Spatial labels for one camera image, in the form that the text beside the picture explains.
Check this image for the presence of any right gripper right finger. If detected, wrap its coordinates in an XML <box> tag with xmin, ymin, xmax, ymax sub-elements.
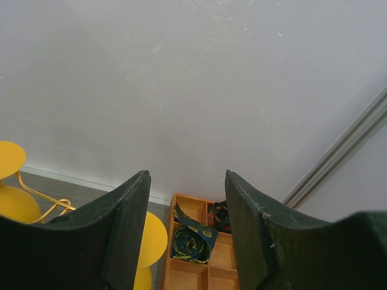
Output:
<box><xmin>225</xmin><ymin>170</ymin><xmax>336</xmax><ymax>289</ymax></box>

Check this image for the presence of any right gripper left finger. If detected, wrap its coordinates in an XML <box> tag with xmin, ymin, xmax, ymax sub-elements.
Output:
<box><xmin>39</xmin><ymin>170</ymin><xmax>151</xmax><ymax>289</ymax></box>

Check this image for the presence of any gold wire wine glass rack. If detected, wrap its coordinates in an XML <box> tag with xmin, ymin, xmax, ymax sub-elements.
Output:
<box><xmin>15</xmin><ymin>170</ymin><xmax>76</xmax><ymax>224</ymax></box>

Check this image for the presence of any orange wine glass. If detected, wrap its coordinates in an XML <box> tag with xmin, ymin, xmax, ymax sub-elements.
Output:
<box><xmin>134</xmin><ymin>211</ymin><xmax>167</xmax><ymax>290</ymax></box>
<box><xmin>1</xmin><ymin>141</ymin><xmax>41</xmax><ymax>224</ymax></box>

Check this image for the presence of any dark rolled sock upper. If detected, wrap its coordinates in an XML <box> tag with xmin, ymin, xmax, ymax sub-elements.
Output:
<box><xmin>207</xmin><ymin>201</ymin><xmax>231</xmax><ymax>234</ymax></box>

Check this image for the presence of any wooden compartment tray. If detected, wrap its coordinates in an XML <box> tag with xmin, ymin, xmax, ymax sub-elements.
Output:
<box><xmin>161</xmin><ymin>193</ymin><xmax>240</xmax><ymax>289</ymax></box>

